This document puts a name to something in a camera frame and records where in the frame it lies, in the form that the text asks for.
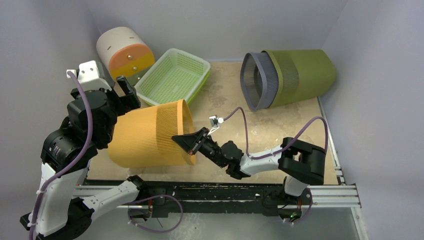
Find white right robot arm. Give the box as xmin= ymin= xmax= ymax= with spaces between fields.
xmin=171 ymin=127 xmax=327 ymax=204

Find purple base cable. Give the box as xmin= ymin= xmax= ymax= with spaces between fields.
xmin=281 ymin=193 xmax=318 ymax=226
xmin=127 ymin=193 xmax=184 ymax=234

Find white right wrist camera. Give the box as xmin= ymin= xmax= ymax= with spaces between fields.
xmin=209 ymin=115 xmax=224 ymax=131

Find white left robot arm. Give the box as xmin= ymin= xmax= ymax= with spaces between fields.
xmin=20 ymin=76 xmax=149 ymax=240

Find grey slatted waste basket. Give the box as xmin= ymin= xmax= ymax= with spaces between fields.
xmin=240 ymin=52 xmax=279 ymax=112

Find light green mesh tray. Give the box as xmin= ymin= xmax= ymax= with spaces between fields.
xmin=134 ymin=48 xmax=211 ymax=106

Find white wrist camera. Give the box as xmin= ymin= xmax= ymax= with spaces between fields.
xmin=209 ymin=115 xmax=224 ymax=131
xmin=66 ymin=60 xmax=115 ymax=91

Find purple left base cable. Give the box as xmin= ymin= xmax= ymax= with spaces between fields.
xmin=127 ymin=193 xmax=184 ymax=234

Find yellow slatted waste basket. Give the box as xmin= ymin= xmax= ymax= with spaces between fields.
xmin=108 ymin=99 xmax=196 ymax=168

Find white drawer cabinet coloured fronts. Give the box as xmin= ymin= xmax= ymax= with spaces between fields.
xmin=96 ymin=26 xmax=155 ymax=86

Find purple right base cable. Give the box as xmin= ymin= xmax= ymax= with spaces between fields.
xmin=281 ymin=193 xmax=318 ymax=226

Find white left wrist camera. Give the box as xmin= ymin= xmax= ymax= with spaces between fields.
xmin=66 ymin=60 xmax=115 ymax=91

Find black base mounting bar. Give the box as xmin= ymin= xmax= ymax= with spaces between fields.
xmin=128 ymin=181 xmax=312 ymax=218

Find aluminium frame rail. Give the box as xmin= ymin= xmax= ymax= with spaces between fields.
xmin=73 ymin=185 xmax=361 ymax=208

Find olive green waste basket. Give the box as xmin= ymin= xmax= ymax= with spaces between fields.
xmin=263 ymin=49 xmax=336 ymax=108

